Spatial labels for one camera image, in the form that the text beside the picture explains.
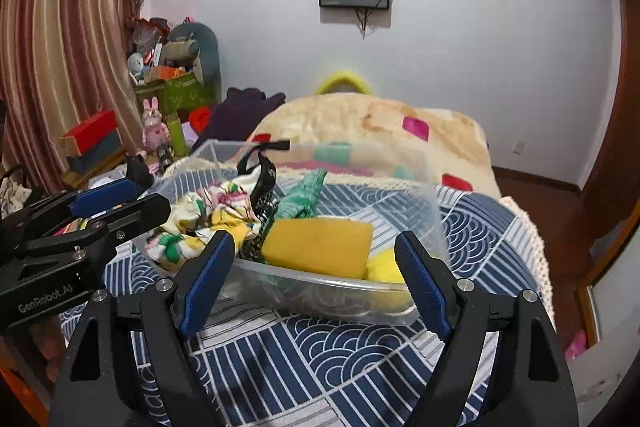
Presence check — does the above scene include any pink slipper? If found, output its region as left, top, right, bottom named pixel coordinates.
left=565, top=329, right=589, bottom=359

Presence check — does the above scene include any green knitted glove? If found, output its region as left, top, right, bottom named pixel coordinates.
left=272, top=170, right=328, bottom=220

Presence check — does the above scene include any clear plastic storage box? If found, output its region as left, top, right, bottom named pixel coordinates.
left=145, top=139, right=447, bottom=327

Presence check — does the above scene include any white sliding door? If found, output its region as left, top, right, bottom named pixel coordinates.
left=567, top=307, right=640, bottom=413

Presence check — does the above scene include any wooden wardrobe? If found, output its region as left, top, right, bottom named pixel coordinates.
left=547, top=0, right=640, bottom=258

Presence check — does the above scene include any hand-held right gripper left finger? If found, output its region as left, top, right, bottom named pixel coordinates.
left=50, top=229, right=236, bottom=427

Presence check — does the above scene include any dark purple garment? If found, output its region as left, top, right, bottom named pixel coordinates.
left=205, top=88, right=287, bottom=150

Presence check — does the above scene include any blue box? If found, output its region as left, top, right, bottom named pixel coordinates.
left=67, top=139, right=123, bottom=172

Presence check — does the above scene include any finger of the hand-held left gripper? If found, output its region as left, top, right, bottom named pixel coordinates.
left=25, top=193, right=173, bottom=266
left=0, top=179, right=141, bottom=248

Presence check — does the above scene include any yellow plush hoop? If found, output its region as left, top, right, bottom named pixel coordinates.
left=314, top=68, right=373, bottom=96

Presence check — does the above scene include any pile of toys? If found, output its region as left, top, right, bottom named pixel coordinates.
left=127, top=17, right=173, bottom=85

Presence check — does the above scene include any striped brown curtain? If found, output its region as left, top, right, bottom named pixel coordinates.
left=0, top=0, right=171, bottom=208

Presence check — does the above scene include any red cloth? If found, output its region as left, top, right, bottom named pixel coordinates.
left=189, top=107, right=213, bottom=132

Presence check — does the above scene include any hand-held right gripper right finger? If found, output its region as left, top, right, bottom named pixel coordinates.
left=394, top=231, right=576, bottom=427

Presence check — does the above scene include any yellow fuzzy cloth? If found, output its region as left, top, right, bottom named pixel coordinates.
left=367, top=249, right=408, bottom=285

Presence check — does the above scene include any green cylinder bottle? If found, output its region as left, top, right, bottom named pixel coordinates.
left=167, top=117, right=187, bottom=155

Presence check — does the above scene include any floral printed cloth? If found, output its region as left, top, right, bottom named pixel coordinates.
left=145, top=179, right=263, bottom=265

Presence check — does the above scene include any pink rabbit toy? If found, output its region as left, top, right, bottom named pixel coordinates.
left=141, top=97, right=171, bottom=152

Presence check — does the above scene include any navy wave patterned bedsheet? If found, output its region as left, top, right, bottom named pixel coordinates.
left=60, top=167, right=541, bottom=427

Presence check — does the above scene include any orange yellow sponge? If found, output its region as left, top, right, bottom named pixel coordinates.
left=262, top=218, right=375, bottom=280

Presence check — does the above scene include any black headband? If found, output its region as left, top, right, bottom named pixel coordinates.
left=236, top=139, right=292, bottom=258

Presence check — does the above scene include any black hanging cable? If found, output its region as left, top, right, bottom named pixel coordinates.
left=355, top=7, right=374, bottom=40

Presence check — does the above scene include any green cardboard box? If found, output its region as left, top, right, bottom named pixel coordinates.
left=134, top=74, right=218, bottom=118

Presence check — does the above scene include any cream knitted throw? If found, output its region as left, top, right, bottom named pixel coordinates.
left=500, top=194, right=556, bottom=323

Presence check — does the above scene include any beige plush blanket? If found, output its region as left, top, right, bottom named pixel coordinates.
left=250, top=92, right=501, bottom=198

